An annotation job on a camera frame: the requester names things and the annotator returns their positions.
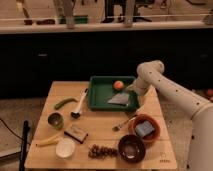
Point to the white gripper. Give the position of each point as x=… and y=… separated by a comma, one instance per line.
x=128, y=89

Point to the grey towel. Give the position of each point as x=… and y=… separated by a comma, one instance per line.
x=119, y=99

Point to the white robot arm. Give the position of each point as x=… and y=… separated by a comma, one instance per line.
x=198, y=108

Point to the orange ball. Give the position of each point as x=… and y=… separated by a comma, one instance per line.
x=118, y=85

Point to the green plastic tray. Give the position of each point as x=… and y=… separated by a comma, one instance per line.
x=101, y=90

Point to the orange bowl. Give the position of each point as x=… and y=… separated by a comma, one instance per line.
x=152, y=137

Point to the blue grey sponge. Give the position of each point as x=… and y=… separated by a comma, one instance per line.
x=144, y=129

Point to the dark maroon bowl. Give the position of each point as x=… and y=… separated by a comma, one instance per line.
x=131, y=149

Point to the brown rectangular block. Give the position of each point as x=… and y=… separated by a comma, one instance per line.
x=76, y=133

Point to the bunch of brown grapes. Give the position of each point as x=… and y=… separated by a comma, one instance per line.
x=101, y=152

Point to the green cucumber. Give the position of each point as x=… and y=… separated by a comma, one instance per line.
x=63, y=102

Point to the wooden folding table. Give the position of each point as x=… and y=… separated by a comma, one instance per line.
x=99, y=126

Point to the small olive green cup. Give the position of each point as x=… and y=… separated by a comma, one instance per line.
x=56, y=121

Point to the white bowl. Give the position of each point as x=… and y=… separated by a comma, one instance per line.
x=65, y=148

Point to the yellow banana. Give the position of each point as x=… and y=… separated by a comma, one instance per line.
x=48, y=141

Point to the black stand post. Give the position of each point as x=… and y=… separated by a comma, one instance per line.
x=24, y=143

